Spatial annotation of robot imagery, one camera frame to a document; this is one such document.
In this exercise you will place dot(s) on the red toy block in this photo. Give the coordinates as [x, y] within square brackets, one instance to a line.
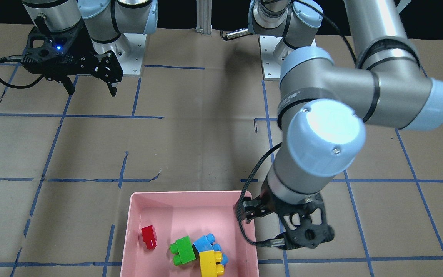
[149, 237]

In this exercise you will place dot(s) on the blue toy block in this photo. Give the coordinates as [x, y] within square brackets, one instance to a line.
[208, 243]

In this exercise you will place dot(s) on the yellow toy block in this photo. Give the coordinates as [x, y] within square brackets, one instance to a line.
[211, 263]

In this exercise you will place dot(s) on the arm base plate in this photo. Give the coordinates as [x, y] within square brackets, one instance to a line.
[130, 51]
[273, 52]

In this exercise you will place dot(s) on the pink plastic box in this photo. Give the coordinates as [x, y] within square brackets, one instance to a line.
[178, 214]

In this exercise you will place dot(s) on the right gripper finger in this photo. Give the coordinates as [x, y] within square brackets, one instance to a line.
[68, 85]
[112, 88]

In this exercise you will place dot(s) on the green toy block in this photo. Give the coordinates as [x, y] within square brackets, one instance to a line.
[182, 251]

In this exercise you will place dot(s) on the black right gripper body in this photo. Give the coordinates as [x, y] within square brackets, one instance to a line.
[84, 49]

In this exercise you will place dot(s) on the aluminium frame post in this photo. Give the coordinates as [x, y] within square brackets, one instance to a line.
[204, 17]

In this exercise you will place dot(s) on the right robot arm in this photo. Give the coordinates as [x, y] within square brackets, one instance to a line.
[105, 20]

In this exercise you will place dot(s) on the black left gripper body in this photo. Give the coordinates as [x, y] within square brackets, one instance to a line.
[266, 204]

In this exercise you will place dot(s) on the metal cable connector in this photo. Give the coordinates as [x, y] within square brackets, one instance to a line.
[236, 34]

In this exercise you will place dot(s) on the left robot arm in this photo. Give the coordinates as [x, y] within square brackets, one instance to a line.
[323, 112]

